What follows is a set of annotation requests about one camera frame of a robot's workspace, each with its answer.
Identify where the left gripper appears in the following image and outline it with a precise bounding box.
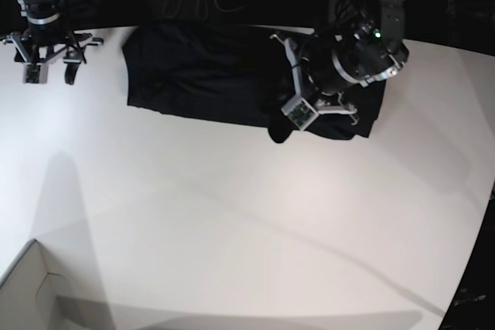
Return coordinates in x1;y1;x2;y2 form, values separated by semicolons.
269;32;358;125

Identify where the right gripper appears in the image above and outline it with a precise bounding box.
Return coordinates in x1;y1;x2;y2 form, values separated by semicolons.
1;21;104;85

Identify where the black t-shirt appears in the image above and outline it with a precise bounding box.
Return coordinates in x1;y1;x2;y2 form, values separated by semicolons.
122;22;386;144

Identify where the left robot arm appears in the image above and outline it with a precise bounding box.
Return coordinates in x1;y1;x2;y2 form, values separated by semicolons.
270;0;409;131

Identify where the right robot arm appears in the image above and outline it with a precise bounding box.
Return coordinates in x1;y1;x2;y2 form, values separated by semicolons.
1;0;104;86

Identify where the white cardboard box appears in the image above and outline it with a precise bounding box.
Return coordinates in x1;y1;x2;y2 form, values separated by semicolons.
0;238;113;330

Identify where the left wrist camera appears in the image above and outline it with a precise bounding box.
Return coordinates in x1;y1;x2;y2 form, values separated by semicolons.
282;95;319;131

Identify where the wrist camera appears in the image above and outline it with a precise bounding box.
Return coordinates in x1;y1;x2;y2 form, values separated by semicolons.
24;64;43;84
282;95;319;131

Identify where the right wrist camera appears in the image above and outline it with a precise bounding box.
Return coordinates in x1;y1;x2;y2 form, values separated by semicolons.
24;64;43;84

